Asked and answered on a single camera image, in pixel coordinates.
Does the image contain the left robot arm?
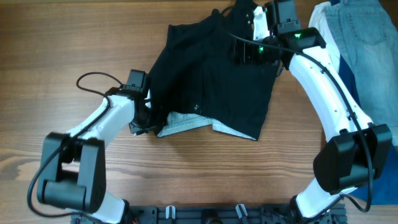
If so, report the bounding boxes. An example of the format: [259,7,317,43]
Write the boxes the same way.
[27,70,150,223]

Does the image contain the black shorts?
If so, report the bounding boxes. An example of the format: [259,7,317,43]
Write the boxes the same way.
[149,1,279,140]

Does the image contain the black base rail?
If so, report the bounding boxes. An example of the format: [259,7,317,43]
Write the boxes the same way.
[70,203,348,224]

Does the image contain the light blue denim shorts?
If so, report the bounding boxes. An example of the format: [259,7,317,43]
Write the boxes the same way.
[325,0,397,146]

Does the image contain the blue cloth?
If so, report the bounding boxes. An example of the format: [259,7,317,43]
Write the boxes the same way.
[337,54,398,206]

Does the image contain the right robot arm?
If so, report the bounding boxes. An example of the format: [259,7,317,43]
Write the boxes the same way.
[233,1,392,223]

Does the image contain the white shirt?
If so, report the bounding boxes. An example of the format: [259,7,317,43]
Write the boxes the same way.
[308,2,340,72]

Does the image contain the left black camera cable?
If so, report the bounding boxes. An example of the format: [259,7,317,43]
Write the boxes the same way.
[27,72,125,218]

